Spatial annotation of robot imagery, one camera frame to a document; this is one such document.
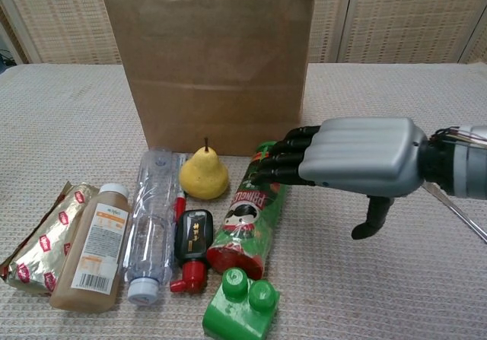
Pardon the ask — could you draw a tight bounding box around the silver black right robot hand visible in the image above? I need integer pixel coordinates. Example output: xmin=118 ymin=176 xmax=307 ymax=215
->
xmin=253 ymin=117 xmax=429 ymax=240

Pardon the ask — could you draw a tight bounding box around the red round object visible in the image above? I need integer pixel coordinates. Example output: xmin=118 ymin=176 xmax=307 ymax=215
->
xmin=206 ymin=141 xmax=288 ymax=281

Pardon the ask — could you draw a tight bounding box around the yellow pear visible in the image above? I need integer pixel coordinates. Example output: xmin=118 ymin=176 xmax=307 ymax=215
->
xmin=179 ymin=137 xmax=230 ymax=200

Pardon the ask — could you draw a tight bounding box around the green toy building block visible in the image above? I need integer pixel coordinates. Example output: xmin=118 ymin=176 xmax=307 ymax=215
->
xmin=202 ymin=266 xmax=281 ymax=340

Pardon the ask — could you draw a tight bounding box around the clear plastic water bottle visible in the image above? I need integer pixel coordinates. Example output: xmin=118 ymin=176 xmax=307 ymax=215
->
xmin=122 ymin=146 xmax=184 ymax=306

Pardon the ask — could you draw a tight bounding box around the brown juice bottle white cap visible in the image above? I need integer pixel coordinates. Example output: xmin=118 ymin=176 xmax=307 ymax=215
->
xmin=49 ymin=183 xmax=131 ymax=313

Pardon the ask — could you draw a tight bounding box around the gold foil snack packet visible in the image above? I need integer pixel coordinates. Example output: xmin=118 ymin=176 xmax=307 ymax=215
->
xmin=0 ymin=181 xmax=101 ymax=294

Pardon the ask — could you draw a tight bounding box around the brown paper bag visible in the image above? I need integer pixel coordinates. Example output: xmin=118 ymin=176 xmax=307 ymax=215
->
xmin=100 ymin=0 xmax=315 ymax=157

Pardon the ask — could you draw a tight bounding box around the black ink bottle red cap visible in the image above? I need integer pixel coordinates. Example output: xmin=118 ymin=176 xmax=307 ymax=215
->
xmin=169 ymin=209 xmax=215 ymax=294

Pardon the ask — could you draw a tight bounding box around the metal table knife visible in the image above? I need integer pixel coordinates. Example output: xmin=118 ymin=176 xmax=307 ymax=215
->
xmin=422 ymin=182 xmax=487 ymax=244

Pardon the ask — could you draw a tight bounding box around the white woven tablecloth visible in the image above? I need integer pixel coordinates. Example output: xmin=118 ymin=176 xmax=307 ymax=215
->
xmin=0 ymin=62 xmax=487 ymax=340

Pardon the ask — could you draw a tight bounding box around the woven bamboo folding screen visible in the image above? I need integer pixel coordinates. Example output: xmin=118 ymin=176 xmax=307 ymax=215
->
xmin=0 ymin=0 xmax=487 ymax=65

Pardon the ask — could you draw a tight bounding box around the red capped marker pen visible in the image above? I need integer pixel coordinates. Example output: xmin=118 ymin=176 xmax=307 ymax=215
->
xmin=173 ymin=153 xmax=189 ymax=224

